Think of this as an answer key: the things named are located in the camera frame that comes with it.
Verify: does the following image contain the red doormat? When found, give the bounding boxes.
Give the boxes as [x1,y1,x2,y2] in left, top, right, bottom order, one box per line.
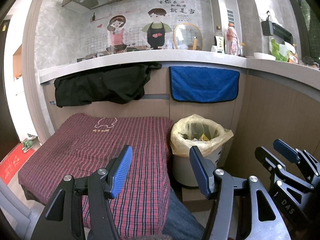
[0,144,35,180]

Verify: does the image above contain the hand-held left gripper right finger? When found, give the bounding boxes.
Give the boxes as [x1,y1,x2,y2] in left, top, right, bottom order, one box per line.
[189,145,292,240]

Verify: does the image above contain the black refrigerator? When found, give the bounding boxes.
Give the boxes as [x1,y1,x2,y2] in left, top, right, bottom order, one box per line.
[0,15,20,160]

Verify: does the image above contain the white bowl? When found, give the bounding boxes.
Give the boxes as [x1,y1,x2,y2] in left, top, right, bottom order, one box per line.
[254,52,277,61]

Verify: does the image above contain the green and white bag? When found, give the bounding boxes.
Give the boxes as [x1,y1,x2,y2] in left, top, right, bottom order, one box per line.
[269,36,297,62]

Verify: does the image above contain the black cloth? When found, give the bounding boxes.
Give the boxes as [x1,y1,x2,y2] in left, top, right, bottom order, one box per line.
[54,62,163,108]

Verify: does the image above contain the dark sauce bottle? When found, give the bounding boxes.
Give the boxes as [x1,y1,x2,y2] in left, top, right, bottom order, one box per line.
[214,26,225,54]

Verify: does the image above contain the glass pot lid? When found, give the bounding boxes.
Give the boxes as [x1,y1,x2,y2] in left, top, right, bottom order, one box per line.
[174,23,203,50]

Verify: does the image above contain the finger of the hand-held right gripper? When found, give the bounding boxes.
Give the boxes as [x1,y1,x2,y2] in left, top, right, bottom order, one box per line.
[255,146,314,193]
[273,139,320,180]

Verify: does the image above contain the black wall rack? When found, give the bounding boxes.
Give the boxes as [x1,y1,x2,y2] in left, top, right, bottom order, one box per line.
[272,22,293,40]

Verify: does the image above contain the white trash bin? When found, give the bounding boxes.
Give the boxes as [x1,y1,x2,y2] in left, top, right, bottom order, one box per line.
[172,145,224,187]

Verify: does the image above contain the white vent grille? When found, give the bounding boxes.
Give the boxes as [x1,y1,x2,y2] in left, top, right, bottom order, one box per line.
[226,9,237,27]

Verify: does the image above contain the black utensil holder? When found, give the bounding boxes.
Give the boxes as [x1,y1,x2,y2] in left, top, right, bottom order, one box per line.
[261,10,274,37]

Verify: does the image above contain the clear bottle with red contents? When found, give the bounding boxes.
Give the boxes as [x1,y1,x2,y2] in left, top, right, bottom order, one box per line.
[226,23,240,55]

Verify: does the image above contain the dark fuzzy scrubber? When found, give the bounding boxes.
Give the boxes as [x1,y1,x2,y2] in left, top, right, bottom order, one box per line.
[301,54,320,71]

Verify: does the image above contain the orange packet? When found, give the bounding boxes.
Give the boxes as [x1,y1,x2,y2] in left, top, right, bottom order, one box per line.
[287,44,299,63]

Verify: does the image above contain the blue towel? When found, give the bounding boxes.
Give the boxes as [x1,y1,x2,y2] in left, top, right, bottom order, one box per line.
[169,66,240,103]

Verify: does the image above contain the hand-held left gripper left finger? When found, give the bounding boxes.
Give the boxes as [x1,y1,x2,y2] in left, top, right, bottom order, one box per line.
[31,145,133,240]

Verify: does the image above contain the red plaid cloth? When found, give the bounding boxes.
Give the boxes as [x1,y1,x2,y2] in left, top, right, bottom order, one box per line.
[18,113,173,235]

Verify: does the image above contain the person's leg in jeans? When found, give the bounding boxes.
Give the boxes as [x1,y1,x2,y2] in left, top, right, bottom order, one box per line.
[87,187,205,240]

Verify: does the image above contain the cartoon couple wall sticker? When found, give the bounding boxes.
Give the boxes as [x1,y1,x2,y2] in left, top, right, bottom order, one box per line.
[89,0,213,55]

